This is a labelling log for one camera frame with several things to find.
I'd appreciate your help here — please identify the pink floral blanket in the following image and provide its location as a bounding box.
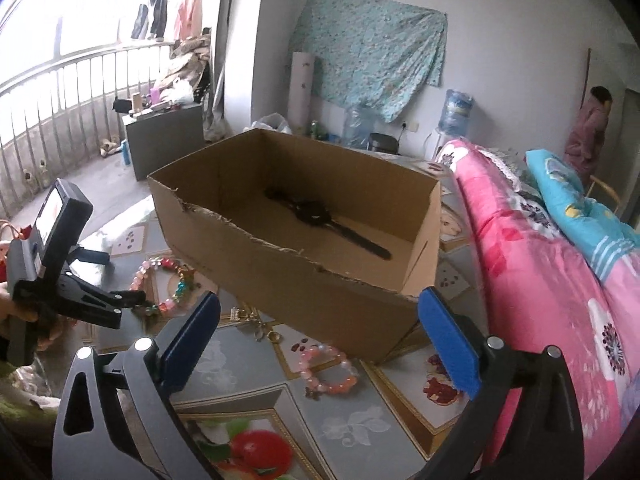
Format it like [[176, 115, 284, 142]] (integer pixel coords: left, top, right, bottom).
[[435, 137, 640, 480]]

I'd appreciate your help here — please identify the black wrist watch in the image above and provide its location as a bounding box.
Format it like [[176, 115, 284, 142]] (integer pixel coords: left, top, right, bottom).
[[263, 187, 391, 262]]

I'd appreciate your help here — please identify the pink bead bracelet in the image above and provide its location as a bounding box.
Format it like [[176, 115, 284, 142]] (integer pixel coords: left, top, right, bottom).
[[298, 344, 360, 395]]

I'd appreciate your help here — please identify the grey cabinet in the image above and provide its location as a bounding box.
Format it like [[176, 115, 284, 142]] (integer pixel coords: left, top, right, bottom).
[[122, 101, 206, 181]]

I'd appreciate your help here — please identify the brown cardboard box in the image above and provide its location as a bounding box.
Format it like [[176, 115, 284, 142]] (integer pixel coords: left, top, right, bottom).
[[146, 127, 442, 365]]

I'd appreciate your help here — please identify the multicolour bead bracelet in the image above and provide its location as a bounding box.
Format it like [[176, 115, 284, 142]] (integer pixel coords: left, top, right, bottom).
[[130, 256, 201, 317]]

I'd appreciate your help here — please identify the wooden chair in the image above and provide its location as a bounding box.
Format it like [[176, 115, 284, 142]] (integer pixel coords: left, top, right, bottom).
[[585, 175, 623, 216]]

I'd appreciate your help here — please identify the pile of clothes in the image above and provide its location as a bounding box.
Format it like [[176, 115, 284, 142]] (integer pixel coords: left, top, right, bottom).
[[167, 35, 213, 106]]

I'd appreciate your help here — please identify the blue water bottle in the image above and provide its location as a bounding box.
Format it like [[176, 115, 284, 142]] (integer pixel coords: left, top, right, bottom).
[[440, 89, 474, 138]]

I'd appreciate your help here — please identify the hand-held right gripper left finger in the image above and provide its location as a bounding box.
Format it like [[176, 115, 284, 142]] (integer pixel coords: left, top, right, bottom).
[[51, 291, 222, 480]]

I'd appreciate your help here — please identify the pale rolled mat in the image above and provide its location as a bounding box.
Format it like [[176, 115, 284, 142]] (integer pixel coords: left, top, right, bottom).
[[291, 51, 315, 136]]

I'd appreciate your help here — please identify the teal floral wall cloth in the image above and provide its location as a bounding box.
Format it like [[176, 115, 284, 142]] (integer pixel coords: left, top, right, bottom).
[[289, 0, 447, 123]]

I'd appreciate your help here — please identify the dark hanging jacket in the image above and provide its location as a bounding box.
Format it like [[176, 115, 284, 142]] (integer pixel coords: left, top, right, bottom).
[[131, 0, 168, 41]]

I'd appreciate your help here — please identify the white bag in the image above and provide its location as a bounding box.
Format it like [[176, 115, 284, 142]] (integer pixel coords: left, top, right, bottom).
[[159, 76, 195, 106]]

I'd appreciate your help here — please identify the gold ring with chain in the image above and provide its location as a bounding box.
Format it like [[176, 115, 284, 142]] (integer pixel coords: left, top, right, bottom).
[[252, 324, 282, 345]]

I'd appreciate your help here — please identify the white water dispenser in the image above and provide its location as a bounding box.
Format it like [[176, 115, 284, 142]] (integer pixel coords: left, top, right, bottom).
[[424, 130, 451, 161]]

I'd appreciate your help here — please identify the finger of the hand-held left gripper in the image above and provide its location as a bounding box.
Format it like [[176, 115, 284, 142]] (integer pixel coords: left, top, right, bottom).
[[55, 271, 147, 331], [67, 245, 111, 266]]

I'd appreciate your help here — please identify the pink hanging garment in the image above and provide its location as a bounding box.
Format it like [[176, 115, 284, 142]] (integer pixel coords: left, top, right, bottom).
[[172, 0, 203, 41]]

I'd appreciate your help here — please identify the metal balcony railing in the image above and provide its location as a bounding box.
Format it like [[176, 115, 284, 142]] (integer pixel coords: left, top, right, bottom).
[[0, 42, 173, 221]]

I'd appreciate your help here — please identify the person's left hand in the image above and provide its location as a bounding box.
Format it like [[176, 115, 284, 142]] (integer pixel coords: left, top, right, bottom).
[[0, 285, 68, 356]]

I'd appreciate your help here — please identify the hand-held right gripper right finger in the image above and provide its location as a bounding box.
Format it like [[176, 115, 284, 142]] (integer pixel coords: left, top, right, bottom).
[[397, 287, 585, 480]]

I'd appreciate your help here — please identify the blue printed pillow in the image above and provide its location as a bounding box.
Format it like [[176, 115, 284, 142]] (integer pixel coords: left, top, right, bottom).
[[525, 149, 640, 281]]

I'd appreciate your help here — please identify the black kitchen appliance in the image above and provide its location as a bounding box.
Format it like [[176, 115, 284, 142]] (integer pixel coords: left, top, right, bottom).
[[369, 132, 401, 153]]

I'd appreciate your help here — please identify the empty clear water jug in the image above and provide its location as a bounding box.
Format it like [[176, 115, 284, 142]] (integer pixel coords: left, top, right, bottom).
[[345, 105, 378, 150]]

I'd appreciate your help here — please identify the clear plastic bag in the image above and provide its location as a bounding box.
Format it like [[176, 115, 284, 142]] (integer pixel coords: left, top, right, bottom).
[[249, 112, 293, 135]]

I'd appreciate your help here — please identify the red bag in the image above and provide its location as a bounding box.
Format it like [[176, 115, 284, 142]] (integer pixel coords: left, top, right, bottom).
[[0, 219, 32, 285]]

